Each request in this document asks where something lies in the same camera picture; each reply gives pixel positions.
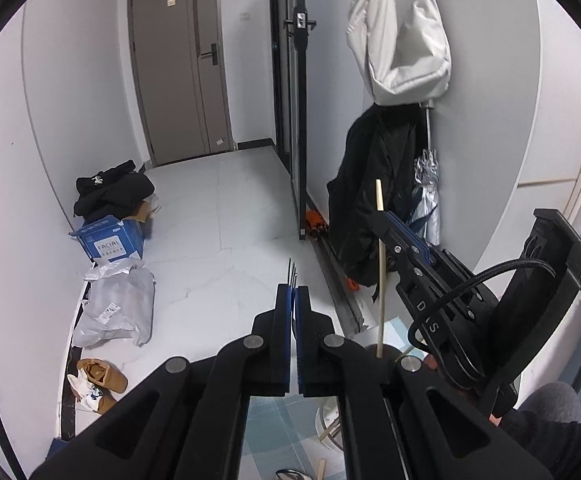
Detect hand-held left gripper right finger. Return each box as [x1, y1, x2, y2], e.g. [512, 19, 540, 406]
[297, 285, 554, 480]

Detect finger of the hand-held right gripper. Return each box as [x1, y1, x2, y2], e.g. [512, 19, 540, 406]
[385, 211, 499, 321]
[368, 211, 451, 356]

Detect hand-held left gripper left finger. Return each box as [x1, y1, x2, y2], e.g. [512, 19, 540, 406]
[30, 284, 294, 480]

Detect single wooden chopstick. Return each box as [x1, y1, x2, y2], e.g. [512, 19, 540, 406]
[373, 178, 387, 359]

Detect white utensil holder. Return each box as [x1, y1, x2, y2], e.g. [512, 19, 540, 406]
[317, 342, 424, 456]

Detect person's right forearm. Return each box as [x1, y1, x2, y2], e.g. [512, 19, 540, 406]
[498, 407, 581, 480]

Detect white shoulder bag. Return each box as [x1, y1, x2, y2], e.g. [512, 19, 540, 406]
[347, 0, 452, 107]

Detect silver folded umbrella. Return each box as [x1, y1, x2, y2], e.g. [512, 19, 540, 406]
[411, 102, 444, 248]

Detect black jacket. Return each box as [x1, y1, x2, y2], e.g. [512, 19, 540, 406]
[327, 105, 424, 288]

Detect teal checked tablecloth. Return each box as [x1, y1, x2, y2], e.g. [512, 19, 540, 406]
[243, 316, 414, 480]

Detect orange object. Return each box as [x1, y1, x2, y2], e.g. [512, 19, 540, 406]
[305, 210, 327, 238]

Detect person's right leg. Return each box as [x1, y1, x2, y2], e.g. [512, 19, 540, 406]
[515, 381, 581, 423]

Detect black-framed glass door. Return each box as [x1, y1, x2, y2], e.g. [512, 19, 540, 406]
[269, 0, 321, 241]

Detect grey plastic mailer bag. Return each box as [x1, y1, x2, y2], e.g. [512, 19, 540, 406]
[72, 258, 156, 348]

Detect brown cardboard box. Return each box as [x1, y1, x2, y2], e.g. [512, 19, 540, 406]
[130, 199, 161, 223]

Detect blue cardboard box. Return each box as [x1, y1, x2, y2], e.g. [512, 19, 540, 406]
[69, 215, 146, 263]

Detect white socks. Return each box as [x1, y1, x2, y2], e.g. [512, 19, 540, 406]
[68, 367, 104, 410]

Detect pile of black clothes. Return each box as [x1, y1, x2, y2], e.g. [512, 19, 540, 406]
[73, 159, 156, 222]

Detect grey-brown entrance door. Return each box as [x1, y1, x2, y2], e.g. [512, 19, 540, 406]
[128, 0, 236, 168]

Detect metal door floor rail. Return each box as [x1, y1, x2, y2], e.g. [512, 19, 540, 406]
[308, 235, 366, 336]

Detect black braided cable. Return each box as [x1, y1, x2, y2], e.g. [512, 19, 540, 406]
[407, 258, 557, 411]

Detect glass door handle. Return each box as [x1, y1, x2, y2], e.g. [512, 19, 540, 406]
[283, 7, 317, 36]

